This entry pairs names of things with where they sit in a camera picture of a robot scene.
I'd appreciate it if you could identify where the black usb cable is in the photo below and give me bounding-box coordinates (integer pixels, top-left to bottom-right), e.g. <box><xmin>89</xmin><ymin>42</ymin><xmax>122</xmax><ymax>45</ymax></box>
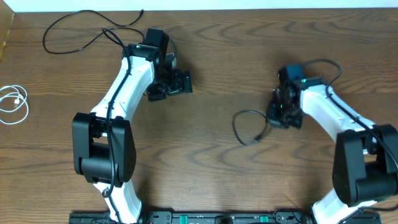
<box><xmin>231</xmin><ymin>109</ymin><xmax>272</xmax><ymax>147</ymax></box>
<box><xmin>42</xmin><ymin>9</ymin><xmax>147</xmax><ymax>55</ymax></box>

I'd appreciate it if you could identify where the white usb cable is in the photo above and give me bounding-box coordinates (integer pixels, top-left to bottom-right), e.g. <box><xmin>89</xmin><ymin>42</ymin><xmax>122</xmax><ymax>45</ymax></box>
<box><xmin>0</xmin><ymin>85</ymin><xmax>30</xmax><ymax>126</ymax></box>

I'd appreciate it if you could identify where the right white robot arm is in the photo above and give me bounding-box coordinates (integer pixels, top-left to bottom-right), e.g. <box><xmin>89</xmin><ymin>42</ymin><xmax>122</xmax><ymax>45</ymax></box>
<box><xmin>267</xmin><ymin>64</ymin><xmax>397</xmax><ymax>223</ymax></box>

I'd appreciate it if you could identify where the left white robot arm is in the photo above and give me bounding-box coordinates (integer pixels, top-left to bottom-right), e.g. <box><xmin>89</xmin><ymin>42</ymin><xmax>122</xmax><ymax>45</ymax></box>
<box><xmin>72</xmin><ymin>28</ymin><xmax>193</xmax><ymax>223</ymax></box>

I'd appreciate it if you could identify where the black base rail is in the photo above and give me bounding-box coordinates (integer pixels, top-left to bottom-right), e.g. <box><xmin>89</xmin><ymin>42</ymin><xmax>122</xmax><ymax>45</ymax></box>
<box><xmin>68</xmin><ymin>209</ymin><xmax>382</xmax><ymax>224</ymax></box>

